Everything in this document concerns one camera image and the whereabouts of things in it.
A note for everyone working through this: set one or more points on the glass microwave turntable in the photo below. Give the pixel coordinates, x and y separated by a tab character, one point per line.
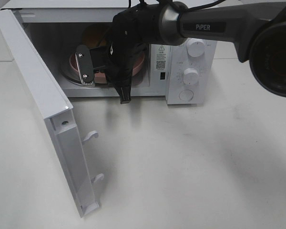
73	77

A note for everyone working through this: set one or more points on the white microwave oven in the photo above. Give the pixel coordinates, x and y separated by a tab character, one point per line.
45	34

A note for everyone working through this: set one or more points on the burger with lettuce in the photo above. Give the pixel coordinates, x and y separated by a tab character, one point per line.
95	35

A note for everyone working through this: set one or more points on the round white door button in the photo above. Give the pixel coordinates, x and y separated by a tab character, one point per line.
186	95

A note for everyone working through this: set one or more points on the pink round plate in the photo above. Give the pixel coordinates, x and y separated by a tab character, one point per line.
100	77

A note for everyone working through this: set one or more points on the white microwave door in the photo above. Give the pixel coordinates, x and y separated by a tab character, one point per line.
56	111

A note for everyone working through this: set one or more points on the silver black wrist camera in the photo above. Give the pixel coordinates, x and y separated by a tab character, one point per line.
89	62

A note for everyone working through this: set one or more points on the white microwave knob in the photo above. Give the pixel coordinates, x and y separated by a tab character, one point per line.
190	76
195	47

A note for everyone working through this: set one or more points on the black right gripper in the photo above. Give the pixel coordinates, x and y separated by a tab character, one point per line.
120	59

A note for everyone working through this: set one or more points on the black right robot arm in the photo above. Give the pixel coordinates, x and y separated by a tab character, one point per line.
158	24

